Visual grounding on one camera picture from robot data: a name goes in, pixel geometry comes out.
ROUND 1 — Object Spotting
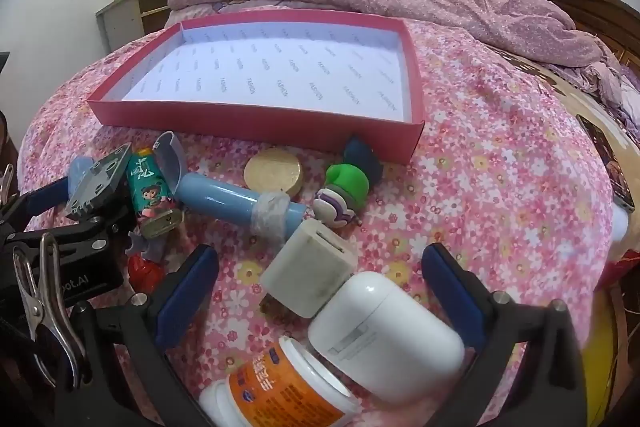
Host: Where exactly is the green cartoon figurine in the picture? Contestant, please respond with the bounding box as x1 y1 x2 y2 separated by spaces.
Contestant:
312 134 383 228

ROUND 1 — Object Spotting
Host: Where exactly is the grey metal bracket plate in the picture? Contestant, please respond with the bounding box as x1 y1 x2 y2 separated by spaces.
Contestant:
64 143 135 220

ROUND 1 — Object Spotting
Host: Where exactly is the red plastic toy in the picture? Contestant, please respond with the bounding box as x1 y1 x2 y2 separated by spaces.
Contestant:
126 254 166 293

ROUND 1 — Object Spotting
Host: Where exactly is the smartphone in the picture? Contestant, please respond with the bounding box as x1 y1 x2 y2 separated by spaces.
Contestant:
575 113 640 210

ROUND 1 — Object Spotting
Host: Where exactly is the red fabric item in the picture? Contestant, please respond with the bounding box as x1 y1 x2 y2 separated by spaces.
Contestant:
597 247 640 293

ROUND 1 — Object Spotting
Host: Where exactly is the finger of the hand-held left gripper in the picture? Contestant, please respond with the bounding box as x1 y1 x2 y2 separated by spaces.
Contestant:
10 199 138 253
10 177 76 228

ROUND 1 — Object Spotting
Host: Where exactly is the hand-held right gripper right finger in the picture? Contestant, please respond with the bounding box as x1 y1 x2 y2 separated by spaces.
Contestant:
422 243 588 427

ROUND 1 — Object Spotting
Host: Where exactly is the white soft item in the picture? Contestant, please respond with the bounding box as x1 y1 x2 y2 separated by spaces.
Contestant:
610 202 632 243

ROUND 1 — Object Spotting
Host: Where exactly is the pink cardboard box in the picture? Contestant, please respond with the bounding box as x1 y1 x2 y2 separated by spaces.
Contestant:
86 9 427 165

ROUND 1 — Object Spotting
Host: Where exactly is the pink floral bed sheet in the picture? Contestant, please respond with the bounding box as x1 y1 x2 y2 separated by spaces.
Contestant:
17 7 621 427

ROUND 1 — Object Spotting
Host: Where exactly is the white charger plug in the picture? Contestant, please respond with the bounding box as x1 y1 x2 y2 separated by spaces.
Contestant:
259 218 357 320

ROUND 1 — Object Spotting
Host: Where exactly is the small silver metal clip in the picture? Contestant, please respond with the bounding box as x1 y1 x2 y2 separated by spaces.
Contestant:
0 163 16 208

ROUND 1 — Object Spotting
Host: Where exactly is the orange label pill bottle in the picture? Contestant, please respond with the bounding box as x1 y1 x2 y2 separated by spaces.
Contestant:
198 336 363 427

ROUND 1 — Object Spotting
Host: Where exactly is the white earbud case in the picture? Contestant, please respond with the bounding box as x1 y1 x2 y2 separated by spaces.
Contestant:
307 271 467 403

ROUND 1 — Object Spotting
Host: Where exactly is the yellow cloth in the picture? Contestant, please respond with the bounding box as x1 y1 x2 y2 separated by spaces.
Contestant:
582 297 631 427

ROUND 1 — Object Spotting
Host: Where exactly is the green cartoon lighter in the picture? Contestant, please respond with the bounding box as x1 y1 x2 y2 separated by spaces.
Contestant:
125 148 185 240

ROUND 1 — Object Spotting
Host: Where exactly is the blue oval plastic case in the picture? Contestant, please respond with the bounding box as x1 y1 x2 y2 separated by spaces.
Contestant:
67 156 96 195

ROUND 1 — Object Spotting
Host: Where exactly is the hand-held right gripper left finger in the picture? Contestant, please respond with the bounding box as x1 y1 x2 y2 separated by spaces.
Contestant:
55 244 221 427

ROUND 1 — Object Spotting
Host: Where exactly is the large silver spring clip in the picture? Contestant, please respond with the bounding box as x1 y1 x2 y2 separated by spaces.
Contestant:
12 232 88 388

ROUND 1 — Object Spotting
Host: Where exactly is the brown patterned blanket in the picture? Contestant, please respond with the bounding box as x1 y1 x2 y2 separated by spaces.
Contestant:
500 47 640 208

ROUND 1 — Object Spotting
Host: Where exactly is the grey-green small shelf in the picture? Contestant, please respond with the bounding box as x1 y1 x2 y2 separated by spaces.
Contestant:
95 0 186 52

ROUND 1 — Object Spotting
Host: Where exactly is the dark wooden headboard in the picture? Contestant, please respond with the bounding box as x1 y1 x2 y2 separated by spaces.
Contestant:
527 0 640 68

